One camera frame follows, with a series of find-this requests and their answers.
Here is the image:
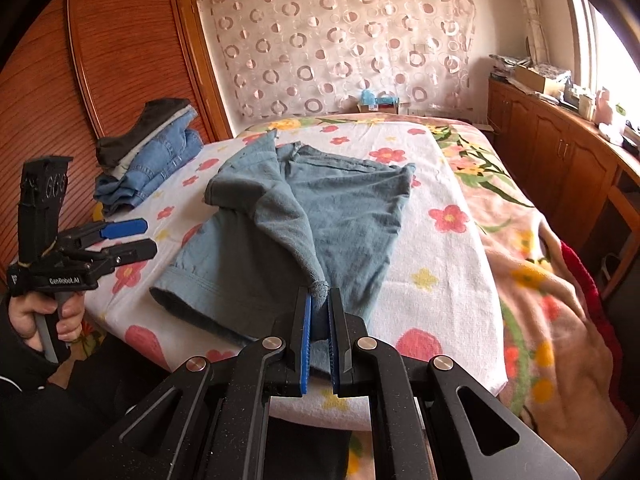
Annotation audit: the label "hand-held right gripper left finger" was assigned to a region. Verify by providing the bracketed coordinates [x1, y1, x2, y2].
[65, 287, 314, 480]

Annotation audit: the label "red cloth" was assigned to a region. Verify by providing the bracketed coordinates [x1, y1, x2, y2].
[560, 239, 640, 411]

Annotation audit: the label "window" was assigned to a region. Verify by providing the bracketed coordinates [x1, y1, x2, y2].
[564, 0, 640, 127]

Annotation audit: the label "grey-green shorts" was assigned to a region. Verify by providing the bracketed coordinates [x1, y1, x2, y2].
[150, 130, 417, 377]

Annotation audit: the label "person's left forearm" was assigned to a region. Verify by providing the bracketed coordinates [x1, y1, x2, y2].
[0, 305, 106, 426]

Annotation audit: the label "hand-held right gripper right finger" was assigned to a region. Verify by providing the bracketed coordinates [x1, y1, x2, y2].
[327, 287, 582, 480]

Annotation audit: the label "blue item on box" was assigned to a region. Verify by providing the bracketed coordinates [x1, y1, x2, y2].
[357, 88, 402, 114]

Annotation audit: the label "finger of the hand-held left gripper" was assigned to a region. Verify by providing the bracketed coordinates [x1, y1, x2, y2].
[65, 239, 159, 277]
[55, 218, 147, 252]

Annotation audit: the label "pink floral blanket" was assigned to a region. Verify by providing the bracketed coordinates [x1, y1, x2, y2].
[245, 112, 632, 480]

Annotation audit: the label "lace window curtain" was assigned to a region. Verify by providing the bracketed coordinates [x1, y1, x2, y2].
[510, 0, 551, 67]

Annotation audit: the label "wooden chair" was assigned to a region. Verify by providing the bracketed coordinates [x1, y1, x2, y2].
[595, 170, 640, 287]

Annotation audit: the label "grey folded pants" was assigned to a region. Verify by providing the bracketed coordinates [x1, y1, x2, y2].
[107, 105, 197, 179]

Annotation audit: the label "cardboard box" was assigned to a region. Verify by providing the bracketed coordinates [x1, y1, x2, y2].
[514, 62, 572, 97]

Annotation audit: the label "dark folded pants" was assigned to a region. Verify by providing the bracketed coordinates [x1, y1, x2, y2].
[96, 98, 193, 168]

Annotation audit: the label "stack of magazines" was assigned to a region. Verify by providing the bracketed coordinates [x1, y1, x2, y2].
[489, 54, 526, 82]

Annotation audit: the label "white floral bed sheet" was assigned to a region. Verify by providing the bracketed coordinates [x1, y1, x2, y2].
[82, 117, 511, 432]

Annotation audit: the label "person's left hand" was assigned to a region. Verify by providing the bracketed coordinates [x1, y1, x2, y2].
[7, 292, 87, 356]

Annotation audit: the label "blue folded jeans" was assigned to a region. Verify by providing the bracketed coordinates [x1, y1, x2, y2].
[94, 110, 205, 217]

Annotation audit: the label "circle-patterned curtain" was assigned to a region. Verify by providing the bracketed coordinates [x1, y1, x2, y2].
[197, 0, 477, 122]

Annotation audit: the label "pink figurine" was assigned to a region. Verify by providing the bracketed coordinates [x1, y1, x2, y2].
[593, 88, 617, 124]

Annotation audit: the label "wooden cabinet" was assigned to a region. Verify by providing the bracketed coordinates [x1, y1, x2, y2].
[487, 77, 640, 287]

